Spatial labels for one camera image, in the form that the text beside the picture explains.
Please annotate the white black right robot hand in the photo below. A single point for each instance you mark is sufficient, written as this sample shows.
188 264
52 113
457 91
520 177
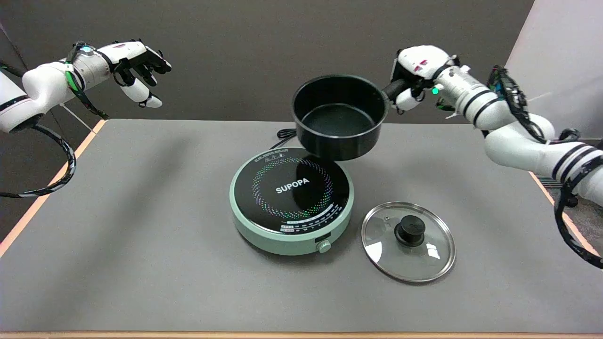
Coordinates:
419 61

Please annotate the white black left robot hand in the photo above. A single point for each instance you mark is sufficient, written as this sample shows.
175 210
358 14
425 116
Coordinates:
127 51

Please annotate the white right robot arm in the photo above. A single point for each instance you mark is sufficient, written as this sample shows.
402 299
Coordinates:
518 136

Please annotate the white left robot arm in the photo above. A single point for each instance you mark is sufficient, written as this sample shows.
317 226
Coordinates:
44 87

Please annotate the metal floor vent grille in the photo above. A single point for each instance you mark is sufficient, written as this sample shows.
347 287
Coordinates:
552 182

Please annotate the glass lid with black knob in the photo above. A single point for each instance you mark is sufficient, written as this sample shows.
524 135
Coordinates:
409 242

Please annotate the green SUPOPA induction cooker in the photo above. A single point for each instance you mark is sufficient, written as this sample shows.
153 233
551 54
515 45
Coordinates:
292 197

